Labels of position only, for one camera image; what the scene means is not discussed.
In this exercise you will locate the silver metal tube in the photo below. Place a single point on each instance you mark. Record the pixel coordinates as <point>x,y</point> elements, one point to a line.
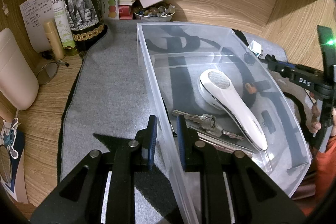
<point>223,145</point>

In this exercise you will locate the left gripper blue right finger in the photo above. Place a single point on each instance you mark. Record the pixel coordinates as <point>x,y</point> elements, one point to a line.
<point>188,151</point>

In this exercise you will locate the white plug adapter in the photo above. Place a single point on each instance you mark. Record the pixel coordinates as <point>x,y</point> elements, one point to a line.
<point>255,48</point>

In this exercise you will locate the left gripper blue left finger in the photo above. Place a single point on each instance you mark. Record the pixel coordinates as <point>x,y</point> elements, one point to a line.
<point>145,151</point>

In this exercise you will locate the blue cartoon sticker card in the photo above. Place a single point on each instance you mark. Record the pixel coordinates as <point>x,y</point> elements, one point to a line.
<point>12,161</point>

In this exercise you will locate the white handheld lint shaver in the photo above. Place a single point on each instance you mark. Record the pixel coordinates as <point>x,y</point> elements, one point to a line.
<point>217,90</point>

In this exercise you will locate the person's hand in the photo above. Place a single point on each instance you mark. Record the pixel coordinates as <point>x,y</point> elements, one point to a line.
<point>315,124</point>

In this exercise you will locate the handwritten white paper note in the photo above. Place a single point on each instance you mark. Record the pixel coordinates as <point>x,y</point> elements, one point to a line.
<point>35,13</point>

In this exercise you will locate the green white spray bottle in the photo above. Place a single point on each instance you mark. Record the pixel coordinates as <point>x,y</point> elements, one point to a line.
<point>62,25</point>

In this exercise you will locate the white bowl of small items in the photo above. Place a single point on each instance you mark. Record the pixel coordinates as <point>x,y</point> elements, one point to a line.
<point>161,12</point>

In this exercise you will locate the beige lip balm stick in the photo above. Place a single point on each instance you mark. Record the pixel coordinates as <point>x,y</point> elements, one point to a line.
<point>54,40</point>

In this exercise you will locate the grey rug with black letters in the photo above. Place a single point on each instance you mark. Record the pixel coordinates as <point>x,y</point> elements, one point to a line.
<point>142,69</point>

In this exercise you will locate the black gold lipstick tube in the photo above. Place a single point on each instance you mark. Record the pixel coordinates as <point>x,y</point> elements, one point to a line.
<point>256,87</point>

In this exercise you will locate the silver keys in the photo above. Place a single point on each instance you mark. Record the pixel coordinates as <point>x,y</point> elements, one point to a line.
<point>208,123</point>

